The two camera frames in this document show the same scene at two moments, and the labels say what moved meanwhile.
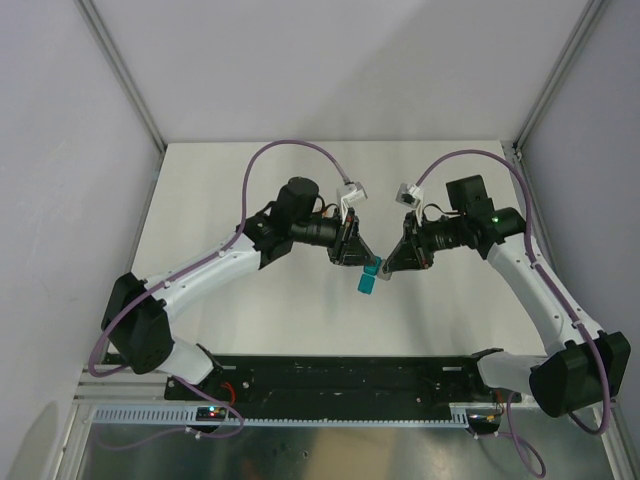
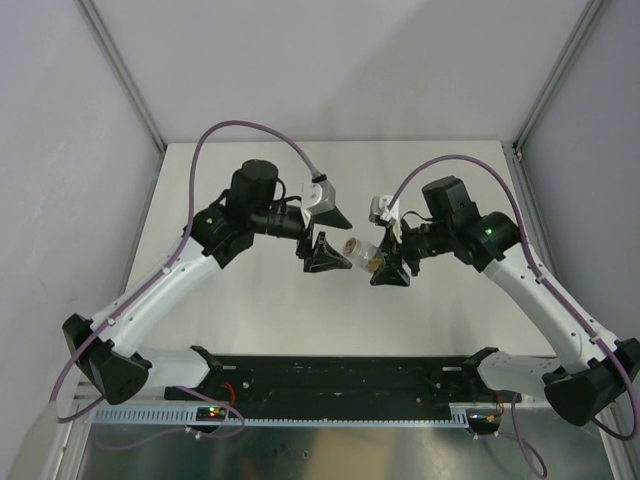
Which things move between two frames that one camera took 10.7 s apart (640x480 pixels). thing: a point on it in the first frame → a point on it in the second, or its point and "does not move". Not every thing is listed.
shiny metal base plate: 562,448 does not move
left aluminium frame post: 128,82 does not move
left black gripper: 352,250 → 323,257
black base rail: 417,381 does not move
